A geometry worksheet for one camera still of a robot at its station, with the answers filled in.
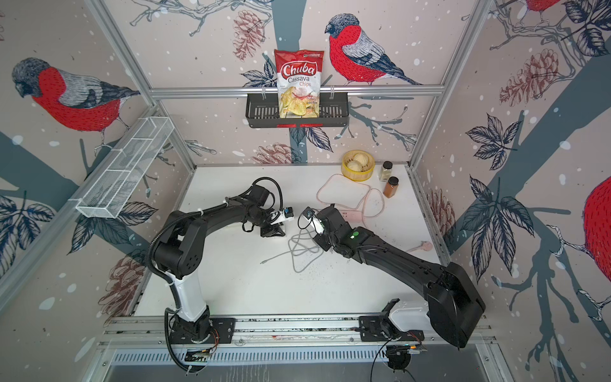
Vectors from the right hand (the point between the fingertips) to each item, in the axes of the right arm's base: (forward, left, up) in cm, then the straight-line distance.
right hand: (320, 225), depth 84 cm
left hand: (+6, +15, -8) cm, 18 cm away
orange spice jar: (+24, -31, -6) cm, 40 cm away
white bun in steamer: (+42, -19, -7) cm, 46 cm away
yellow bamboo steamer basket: (+37, -22, -9) cm, 44 cm away
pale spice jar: (+33, -30, -5) cm, 45 cm away
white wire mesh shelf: (+3, +65, +19) cm, 68 cm away
